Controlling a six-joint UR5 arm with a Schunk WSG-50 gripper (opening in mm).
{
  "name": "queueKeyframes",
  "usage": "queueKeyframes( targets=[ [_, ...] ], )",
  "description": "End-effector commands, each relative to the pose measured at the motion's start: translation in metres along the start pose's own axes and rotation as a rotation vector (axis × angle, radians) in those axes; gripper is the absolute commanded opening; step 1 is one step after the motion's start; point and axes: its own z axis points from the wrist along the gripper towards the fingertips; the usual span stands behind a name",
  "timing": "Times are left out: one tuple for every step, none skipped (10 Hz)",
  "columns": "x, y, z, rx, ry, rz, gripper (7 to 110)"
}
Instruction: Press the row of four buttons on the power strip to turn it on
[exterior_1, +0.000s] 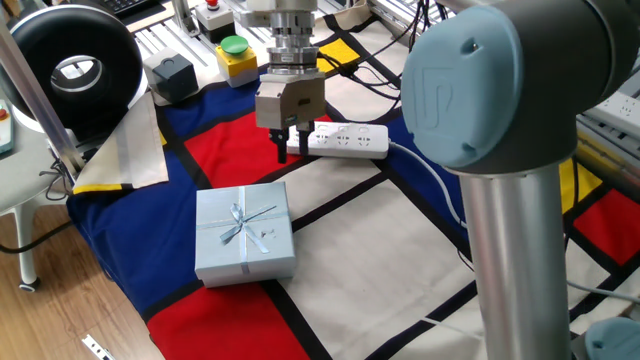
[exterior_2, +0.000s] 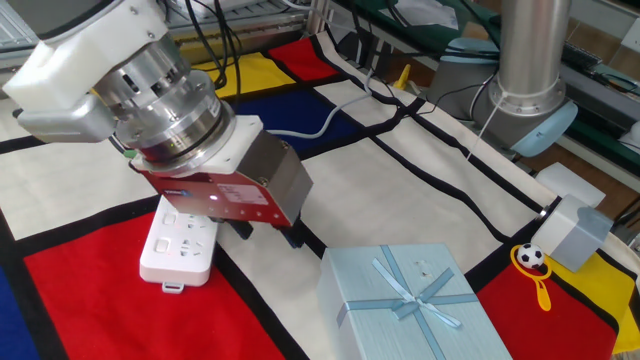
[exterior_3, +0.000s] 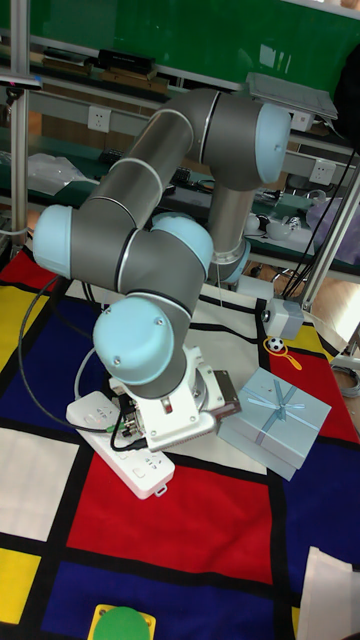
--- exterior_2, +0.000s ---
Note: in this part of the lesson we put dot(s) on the silver Schunk gripper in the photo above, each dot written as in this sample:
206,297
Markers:
240,195

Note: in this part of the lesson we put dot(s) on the white four-socket power strip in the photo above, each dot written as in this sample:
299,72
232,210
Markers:
175,260

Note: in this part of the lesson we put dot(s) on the grey and light-blue robot arm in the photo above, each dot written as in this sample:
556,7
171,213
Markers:
530,60

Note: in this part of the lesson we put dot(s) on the colour block checked tablecloth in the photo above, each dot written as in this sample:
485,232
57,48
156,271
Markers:
375,200

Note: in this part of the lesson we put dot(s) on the light blue ribboned gift box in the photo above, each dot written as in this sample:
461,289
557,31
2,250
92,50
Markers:
380,340

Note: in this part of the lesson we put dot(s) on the small toy soccer ball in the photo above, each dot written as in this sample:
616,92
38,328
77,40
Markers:
530,256

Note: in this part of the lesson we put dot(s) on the white and grey button box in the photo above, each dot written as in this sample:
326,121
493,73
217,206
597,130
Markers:
565,232

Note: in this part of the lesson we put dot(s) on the white plastic block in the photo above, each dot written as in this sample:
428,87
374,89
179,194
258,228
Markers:
570,182

